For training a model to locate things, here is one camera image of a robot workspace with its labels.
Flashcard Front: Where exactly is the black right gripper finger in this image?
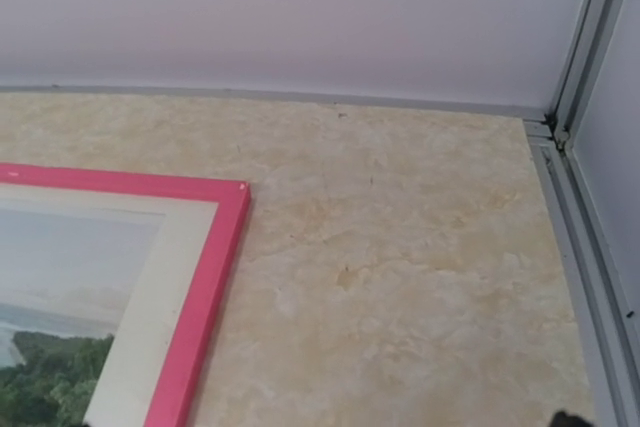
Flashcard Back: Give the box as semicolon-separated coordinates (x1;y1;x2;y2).
549;414;593;427

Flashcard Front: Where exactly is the pink wooden picture frame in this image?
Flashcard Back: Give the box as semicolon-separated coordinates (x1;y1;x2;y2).
1;163;251;426

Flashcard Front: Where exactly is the landscape photo print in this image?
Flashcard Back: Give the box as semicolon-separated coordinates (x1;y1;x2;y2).
1;200;163;426

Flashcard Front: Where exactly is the right aluminium corner post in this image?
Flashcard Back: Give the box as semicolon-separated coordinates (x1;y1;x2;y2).
546;0;623;152

